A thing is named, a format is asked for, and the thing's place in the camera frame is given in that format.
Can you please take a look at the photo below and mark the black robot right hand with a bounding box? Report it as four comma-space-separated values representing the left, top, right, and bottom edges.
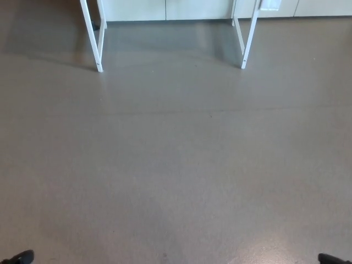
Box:
318, 253, 352, 264

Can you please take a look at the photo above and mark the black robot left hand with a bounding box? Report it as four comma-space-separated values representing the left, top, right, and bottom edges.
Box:
0, 249, 35, 264

